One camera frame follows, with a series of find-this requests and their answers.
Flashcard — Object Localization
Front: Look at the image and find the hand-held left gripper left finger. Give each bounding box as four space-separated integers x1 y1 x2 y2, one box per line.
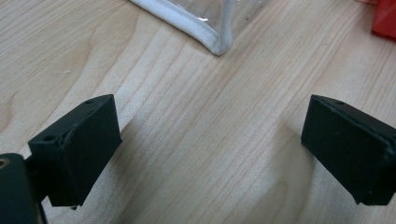
27 94 122 207

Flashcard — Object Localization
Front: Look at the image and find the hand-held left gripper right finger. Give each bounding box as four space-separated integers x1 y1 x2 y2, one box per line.
300 94 396 206

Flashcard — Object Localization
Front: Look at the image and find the clear plastic bag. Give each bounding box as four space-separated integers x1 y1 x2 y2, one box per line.
129 0 269 57

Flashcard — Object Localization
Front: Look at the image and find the red toy brick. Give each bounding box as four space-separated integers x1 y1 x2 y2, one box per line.
371 0 396 41

